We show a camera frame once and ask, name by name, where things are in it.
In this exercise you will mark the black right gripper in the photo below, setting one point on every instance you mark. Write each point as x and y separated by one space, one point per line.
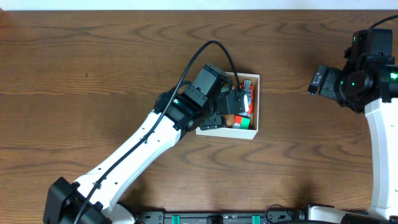
325 82

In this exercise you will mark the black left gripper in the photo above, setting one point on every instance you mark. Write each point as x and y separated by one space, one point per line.
232 102

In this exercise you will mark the red toy fire truck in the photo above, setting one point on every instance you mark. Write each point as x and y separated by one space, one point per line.
248 90

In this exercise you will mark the brown plush toy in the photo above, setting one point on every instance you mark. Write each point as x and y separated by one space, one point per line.
230 120

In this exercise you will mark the colourful puzzle cube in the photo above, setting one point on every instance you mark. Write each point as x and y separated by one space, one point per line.
241 122

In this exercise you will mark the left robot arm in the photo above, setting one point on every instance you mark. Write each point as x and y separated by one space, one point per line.
94 196

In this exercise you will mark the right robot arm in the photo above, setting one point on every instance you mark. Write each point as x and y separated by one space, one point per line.
367 84

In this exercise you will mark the white cardboard box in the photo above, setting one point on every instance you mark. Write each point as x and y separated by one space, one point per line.
254 124

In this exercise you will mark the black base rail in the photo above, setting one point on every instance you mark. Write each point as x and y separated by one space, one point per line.
273 214

